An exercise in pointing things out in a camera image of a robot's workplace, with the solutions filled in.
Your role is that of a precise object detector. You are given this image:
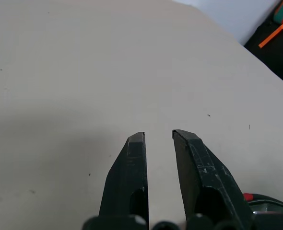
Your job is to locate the black bag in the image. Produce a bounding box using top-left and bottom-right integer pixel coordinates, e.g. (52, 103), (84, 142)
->
(243, 19), (283, 90)

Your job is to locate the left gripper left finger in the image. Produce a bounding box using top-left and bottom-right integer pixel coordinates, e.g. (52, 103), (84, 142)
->
(98, 131), (150, 222)

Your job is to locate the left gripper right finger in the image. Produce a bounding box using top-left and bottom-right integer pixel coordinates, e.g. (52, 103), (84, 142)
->
(172, 129), (255, 225)

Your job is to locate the orange strap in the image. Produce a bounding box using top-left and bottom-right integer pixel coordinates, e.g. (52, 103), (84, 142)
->
(258, 18), (283, 48)

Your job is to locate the black paddle cover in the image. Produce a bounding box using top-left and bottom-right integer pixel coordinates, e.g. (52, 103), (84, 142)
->
(243, 193), (283, 230)

